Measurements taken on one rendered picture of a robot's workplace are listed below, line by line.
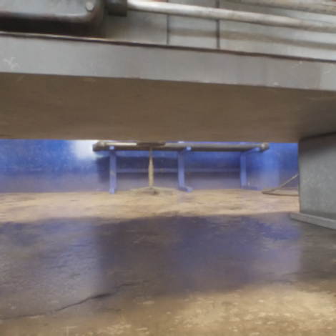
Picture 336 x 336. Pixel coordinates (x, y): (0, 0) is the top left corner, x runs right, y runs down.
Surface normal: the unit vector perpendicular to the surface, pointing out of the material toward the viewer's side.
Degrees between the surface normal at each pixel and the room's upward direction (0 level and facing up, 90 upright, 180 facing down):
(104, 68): 90
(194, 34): 90
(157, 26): 90
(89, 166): 90
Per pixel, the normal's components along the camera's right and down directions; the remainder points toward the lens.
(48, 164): 0.18, -0.03
